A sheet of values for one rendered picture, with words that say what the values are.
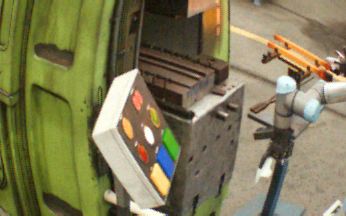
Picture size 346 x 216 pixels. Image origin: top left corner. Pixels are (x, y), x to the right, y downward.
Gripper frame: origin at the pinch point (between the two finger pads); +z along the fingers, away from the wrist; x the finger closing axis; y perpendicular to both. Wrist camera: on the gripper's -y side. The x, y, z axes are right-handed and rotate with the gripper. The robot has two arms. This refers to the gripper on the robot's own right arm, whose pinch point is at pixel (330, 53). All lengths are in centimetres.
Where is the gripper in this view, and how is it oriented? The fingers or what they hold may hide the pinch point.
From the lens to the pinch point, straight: 332.3
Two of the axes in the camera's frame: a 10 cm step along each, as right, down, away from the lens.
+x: 6.2, -3.5, 7.0
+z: -7.8, -3.4, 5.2
